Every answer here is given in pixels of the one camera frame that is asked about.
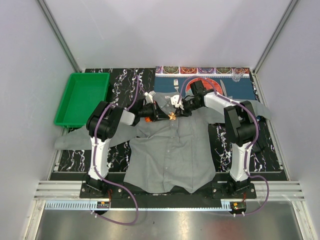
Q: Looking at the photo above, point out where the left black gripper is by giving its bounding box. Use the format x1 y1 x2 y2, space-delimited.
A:
138 101 170 122

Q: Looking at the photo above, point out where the orange flower brooch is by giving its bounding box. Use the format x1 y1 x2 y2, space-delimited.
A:
144 117 152 123
168 112 177 121

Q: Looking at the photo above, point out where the grey button shirt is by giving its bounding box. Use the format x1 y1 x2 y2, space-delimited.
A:
54 91 274 196

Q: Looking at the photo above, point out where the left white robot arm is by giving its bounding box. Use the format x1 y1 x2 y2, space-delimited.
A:
80 99 170 198

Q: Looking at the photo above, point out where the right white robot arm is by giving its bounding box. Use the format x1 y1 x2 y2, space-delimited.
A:
177 79 259 199

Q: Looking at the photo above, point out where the near black brooch stand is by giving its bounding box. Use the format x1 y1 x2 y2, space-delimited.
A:
251 138 267 153

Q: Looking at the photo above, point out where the silver fork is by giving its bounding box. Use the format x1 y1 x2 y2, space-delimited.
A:
173 78 179 92

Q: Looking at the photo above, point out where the red and teal plate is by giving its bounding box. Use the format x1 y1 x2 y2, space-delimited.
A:
185 77 223 95

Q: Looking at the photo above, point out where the silver knife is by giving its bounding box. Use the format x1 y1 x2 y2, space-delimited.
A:
219 79 228 97

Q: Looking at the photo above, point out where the blue patterned placemat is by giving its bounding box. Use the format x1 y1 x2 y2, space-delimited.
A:
154 66 259 100

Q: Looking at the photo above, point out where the clear drinking glass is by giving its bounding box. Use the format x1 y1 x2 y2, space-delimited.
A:
232 67 246 83

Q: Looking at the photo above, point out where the green plastic bin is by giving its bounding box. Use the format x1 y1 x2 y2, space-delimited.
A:
54 72 110 128

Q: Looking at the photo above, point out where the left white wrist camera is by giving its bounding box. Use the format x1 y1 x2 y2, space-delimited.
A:
143 91 156 104

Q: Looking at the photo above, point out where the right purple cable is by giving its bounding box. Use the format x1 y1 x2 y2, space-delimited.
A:
177 76 270 216

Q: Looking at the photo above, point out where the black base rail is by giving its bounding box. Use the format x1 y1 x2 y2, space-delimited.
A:
79 173 257 200

